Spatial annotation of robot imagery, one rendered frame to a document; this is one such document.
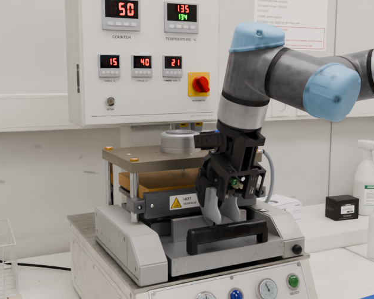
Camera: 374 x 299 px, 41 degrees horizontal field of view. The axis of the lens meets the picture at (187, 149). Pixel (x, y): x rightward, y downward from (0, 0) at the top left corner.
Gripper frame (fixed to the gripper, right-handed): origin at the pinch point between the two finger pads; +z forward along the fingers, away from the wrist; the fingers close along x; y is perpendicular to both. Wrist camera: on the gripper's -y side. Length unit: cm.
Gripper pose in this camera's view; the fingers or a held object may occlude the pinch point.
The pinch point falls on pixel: (211, 219)
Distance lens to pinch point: 89.5
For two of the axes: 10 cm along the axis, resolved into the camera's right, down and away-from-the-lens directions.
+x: 9.0, -0.6, 4.3
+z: -1.5, 8.8, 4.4
